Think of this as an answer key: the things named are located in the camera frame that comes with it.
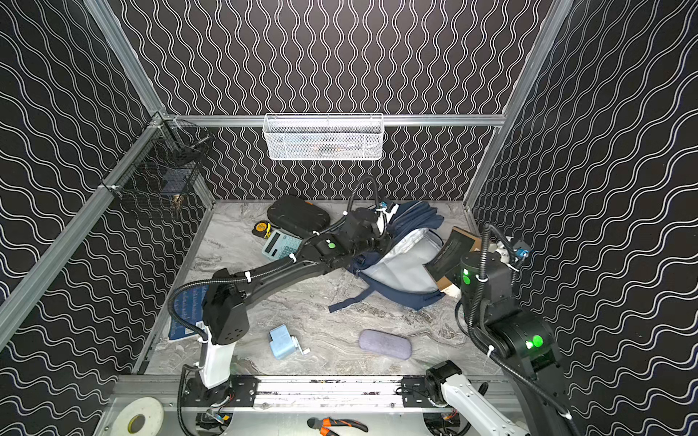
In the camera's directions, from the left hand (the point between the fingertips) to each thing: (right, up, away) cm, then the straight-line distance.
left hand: (395, 221), depth 77 cm
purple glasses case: (-2, -36, +2) cm, 36 cm away
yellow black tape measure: (-47, -2, +30) cm, 56 cm away
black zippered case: (-34, +3, +32) cm, 47 cm away
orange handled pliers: (-19, -52, -8) cm, 56 cm away
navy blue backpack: (+3, -16, +16) cm, 23 cm away
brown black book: (+11, -11, -9) cm, 18 cm away
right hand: (+13, -8, -16) cm, 22 cm away
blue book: (-67, -28, +13) cm, 73 cm away
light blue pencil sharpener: (-32, -35, +1) cm, 48 cm away
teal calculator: (-40, -8, +26) cm, 49 cm away
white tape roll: (-65, -51, -6) cm, 82 cm away
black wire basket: (-80, +22, +20) cm, 85 cm away
